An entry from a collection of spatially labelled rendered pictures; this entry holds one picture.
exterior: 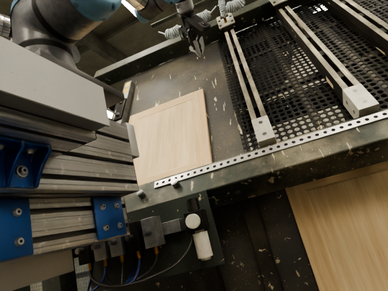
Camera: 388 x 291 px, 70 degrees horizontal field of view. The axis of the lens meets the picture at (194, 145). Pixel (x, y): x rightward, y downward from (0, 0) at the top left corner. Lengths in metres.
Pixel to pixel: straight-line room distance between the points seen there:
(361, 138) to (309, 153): 0.15
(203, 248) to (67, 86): 0.65
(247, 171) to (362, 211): 0.46
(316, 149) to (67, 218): 0.73
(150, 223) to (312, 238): 0.61
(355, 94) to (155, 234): 0.80
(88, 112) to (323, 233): 0.97
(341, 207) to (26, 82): 1.07
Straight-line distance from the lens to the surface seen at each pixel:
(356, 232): 1.20
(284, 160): 0.94
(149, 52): 2.00
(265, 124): 1.05
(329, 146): 0.96
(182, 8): 1.33
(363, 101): 1.07
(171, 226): 0.94
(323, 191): 1.18
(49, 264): 0.65
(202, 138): 1.18
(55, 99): 0.39
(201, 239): 0.90
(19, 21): 0.73
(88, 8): 0.63
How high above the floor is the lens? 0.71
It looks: 15 degrees up
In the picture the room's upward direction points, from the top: 15 degrees counter-clockwise
